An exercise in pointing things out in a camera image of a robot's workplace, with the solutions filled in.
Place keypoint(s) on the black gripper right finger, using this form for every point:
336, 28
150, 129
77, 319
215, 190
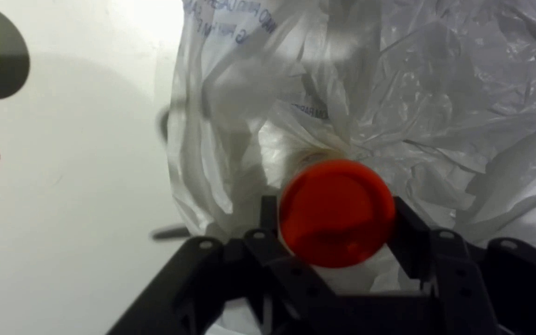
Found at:
466, 272

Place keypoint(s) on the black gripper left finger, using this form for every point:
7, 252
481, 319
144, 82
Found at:
219, 272

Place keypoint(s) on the white plastic bag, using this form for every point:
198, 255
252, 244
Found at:
405, 94

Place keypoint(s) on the teal-lidded tub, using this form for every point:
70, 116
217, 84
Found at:
5, 62

